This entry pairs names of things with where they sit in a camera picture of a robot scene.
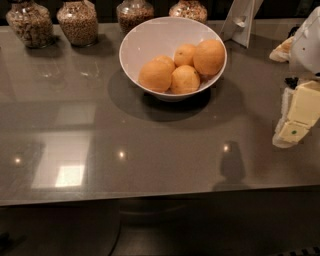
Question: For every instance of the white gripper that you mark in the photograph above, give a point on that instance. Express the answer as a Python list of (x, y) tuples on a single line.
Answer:
[(307, 50)]

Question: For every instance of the large orange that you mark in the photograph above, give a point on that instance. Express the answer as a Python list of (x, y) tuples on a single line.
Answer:
[(209, 57)]

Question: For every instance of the white ceramic bowl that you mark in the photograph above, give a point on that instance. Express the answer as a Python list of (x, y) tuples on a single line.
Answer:
[(162, 36)]

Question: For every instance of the white card stand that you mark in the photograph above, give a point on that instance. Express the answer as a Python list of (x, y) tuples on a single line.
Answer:
[(238, 23)]

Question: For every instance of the orange front middle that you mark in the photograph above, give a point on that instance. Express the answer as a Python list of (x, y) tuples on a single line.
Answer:
[(185, 79)]

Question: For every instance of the orange back middle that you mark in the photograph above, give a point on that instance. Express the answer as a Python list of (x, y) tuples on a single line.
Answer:
[(184, 55)]

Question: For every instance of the glass jar mixed grains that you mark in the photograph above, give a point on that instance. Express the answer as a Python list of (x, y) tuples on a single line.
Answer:
[(191, 9)]

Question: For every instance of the orange front left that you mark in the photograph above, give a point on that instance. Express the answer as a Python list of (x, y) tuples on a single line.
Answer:
[(155, 76)]

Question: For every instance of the glass jar dark grains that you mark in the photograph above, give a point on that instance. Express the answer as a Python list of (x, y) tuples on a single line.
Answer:
[(131, 13)]

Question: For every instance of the glass jar far left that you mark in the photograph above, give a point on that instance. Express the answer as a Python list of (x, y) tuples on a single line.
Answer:
[(31, 23)]

